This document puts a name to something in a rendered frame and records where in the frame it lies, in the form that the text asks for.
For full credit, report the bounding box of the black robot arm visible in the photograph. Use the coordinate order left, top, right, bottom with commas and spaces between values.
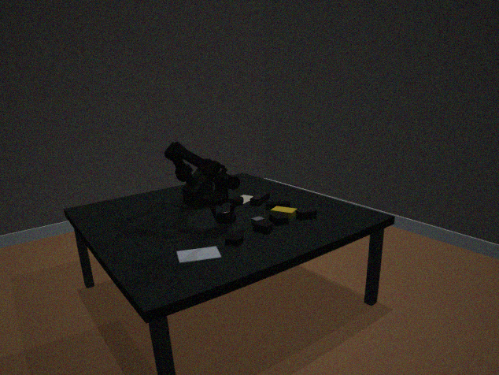
164, 142, 240, 206

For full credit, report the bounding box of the yellow rectangular block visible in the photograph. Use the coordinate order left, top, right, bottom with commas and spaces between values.
271, 206, 298, 219

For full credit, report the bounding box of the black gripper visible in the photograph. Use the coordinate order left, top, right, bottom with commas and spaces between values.
201, 186, 244, 219

